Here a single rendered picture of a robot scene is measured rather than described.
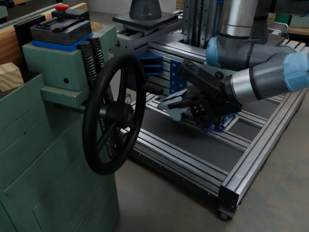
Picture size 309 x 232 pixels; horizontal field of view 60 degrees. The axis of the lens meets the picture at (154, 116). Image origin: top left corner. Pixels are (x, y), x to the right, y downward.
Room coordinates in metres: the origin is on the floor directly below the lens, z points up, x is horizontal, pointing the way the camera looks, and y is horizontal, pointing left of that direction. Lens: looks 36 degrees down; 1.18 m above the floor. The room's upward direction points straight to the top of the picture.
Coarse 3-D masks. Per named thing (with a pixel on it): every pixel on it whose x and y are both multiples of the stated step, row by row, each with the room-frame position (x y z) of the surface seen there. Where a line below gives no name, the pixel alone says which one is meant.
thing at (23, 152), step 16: (48, 112) 0.54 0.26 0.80; (64, 112) 0.59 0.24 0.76; (32, 128) 0.48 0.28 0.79; (48, 128) 0.52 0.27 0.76; (64, 128) 0.57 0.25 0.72; (16, 144) 0.43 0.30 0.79; (32, 144) 0.47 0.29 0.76; (48, 144) 0.51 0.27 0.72; (0, 160) 0.39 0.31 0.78; (16, 160) 0.42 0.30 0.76; (32, 160) 0.45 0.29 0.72; (0, 176) 0.38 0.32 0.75; (16, 176) 0.40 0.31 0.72
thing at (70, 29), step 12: (60, 12) 0.64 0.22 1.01; (72, 12) 0.64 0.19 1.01; (84, 12) 0.64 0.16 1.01; (48, 24) 0.58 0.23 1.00; (60, 24) 0.58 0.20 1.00; (72, 24) 0.58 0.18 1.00; (84, 24) 0.59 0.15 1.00; (36, 36) 0.56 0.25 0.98; (48, 36) 0.55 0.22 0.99; (60, 36) 0.54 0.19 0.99; (72, 36) 0.54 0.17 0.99; (84, 36) 0.58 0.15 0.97; (60, 48) 0.54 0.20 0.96; (72, 48) 0.53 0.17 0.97
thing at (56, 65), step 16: (96, 32) 0.65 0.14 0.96; (32, 48) 0.55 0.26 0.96; (48, 48) 0.55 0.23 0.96; (32, 64) 0.56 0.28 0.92; (48, 64) 0.54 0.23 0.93; (64, 64) 0.52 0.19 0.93; (80, 64) 0.53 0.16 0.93; (48, 80) 0.54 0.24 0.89; (64, 80) 0.52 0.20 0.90; (80, 80) 0.52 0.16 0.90
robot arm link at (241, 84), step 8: (240, 72) 0.53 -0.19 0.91; (248, 72) 0.52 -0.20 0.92; (232, 80) 0.52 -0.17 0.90; (240, 80) 0.51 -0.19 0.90; (248, 80) 0.50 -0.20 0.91; (232, 88) 0.51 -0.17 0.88; (240, 88) 0.50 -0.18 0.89; (248, 88) 0.49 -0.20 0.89; (240, 96) 0.49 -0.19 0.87; (248, 96) 0.49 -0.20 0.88
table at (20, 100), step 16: (112, 32) 0.87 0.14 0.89; (32, 80) 0.52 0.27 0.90; (0, 96) 0.45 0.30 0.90; (16, 96) 0.47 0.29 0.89; (32, 96) 0.51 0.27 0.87; (48, 96) 0.52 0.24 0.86; (64, 96) 0.51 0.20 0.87; (80, 96) 0.51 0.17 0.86; (0, 112) 0.43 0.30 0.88; (16, 112) 0.46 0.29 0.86; (0, 128) 0.41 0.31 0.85
